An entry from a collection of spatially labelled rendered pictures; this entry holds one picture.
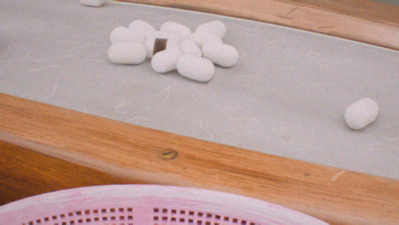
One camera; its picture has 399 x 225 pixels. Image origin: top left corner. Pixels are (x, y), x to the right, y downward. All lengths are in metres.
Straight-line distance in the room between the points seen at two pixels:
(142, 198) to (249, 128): 0.14
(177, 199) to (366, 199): 0.11
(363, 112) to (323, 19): 0.23
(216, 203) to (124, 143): 0.08
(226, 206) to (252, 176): 0.03
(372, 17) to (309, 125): 0.25
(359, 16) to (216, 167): 0.36
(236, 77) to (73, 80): 0.14
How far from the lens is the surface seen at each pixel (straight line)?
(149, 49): 0.50
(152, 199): 0.29
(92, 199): 0.29
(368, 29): 0.63
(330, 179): 0.32
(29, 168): 0.35
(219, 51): 0.50
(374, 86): 0.52
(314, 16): 0.63
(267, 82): 0.48
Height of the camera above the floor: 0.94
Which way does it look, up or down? 28 degrees down
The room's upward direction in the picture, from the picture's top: 4 degrees clockwise
